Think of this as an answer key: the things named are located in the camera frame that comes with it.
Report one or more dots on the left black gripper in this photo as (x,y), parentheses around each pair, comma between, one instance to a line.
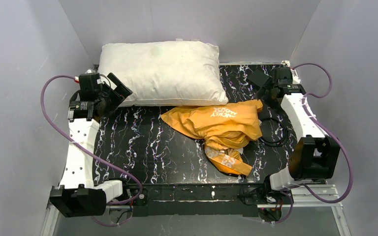
(111,92)

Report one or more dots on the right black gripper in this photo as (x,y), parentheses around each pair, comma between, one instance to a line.
(267,86)

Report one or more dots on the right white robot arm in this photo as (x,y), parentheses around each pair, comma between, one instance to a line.
(316,153)

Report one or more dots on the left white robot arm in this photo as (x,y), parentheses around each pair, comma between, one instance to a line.
(77,195)

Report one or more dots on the white pillow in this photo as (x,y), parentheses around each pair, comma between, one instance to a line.
(169,73)

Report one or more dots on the aluminium frame rail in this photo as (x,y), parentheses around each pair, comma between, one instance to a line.
(301,196)

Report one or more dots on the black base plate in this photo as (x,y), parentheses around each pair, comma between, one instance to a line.
(245,199)

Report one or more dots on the orange printed pillowcase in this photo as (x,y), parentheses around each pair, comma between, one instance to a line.
(225,129)

